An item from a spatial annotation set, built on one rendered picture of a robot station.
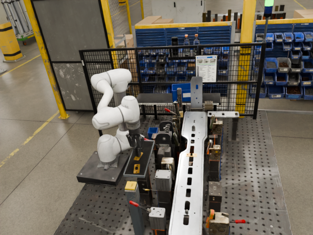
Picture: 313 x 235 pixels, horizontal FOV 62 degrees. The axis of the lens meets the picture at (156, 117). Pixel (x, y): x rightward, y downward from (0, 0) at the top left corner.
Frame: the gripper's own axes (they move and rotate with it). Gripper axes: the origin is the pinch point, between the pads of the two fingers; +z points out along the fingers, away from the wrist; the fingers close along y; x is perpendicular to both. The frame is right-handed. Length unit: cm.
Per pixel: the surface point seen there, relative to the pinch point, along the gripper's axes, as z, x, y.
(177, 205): 20.3, -19.9, 33.0
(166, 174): 9.2, -6.5, 22.3
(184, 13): 36, 685, -156
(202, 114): 20, 90, 25
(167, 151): 12.5, 19.3, 14.5
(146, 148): 4.2, 9.8, 1.6
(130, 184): 4.2, -25.3, 6.1
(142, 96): 17, 109, -45
